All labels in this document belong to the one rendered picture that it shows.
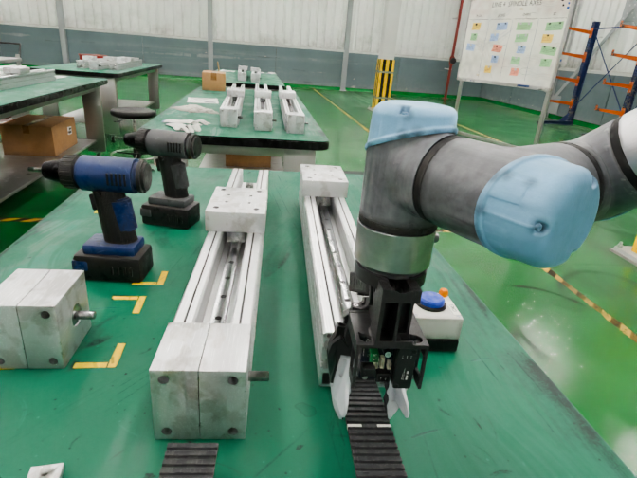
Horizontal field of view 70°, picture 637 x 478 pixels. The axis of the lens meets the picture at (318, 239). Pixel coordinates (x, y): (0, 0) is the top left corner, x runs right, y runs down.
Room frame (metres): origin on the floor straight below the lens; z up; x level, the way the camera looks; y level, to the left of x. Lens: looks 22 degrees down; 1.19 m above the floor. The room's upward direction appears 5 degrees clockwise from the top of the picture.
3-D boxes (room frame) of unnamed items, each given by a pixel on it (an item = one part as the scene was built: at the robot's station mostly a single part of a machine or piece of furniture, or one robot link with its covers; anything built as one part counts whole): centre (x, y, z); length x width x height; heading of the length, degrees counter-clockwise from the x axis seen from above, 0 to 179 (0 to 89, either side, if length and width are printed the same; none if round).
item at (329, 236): (0.89, -0.02, 0.82); 0.80 x 0.10 x 0.09; 6
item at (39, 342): (0.53, 0.36, 0.83); 0.11 x 0.10 x 0.10; 97
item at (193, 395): (0.43, 0.11, 0.83); 0.12 x 0.09 x 0.10; 96
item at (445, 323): (0.63, -0.17, 0.81); 0.10 x 0.08 x 0.06; 96
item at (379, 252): (0.42, -0.08, 1.02); 0.08 x 0.08 x 0.05
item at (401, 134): (0.41, -0.08, 1.10); 0.09 x 0.08 x 0.11; 37
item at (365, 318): (0.41, -0.07, 0.94); 0.09 x 0.08 x 0.12; 6
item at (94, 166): (0.75, 0.40, 0.89); 0.20 x 0.08 x 0.22; 93
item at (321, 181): (1.14, 0.00, 0.87); 0.16 x 0.11 x 0.07; 6
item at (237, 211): (0.87, 0.16, 0.87); 0.16 x 0.11 x 0.07; 6
